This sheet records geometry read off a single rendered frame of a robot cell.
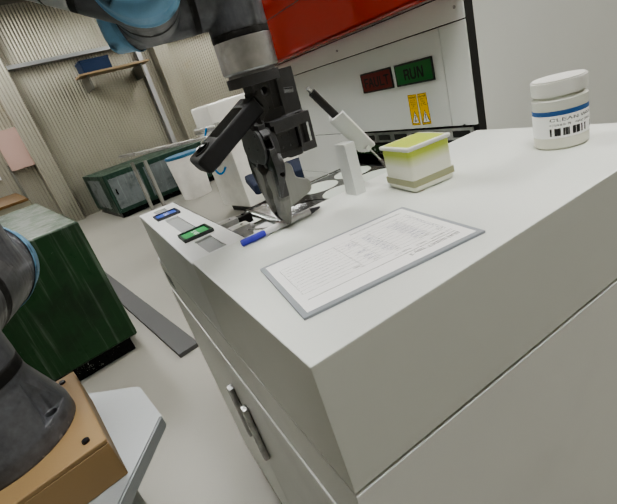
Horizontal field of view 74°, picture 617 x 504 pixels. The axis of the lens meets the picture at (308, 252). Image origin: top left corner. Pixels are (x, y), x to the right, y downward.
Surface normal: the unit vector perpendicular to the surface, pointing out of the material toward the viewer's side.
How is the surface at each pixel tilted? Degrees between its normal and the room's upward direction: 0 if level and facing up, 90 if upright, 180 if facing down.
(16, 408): 73
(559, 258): 90
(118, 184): 90
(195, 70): 90
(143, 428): 0
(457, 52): 90
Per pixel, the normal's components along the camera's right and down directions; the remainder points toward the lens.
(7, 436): 0.65, -0.22
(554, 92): -0.52, 0.47
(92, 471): 0.62, 0.14
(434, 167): 0.37, 0.26
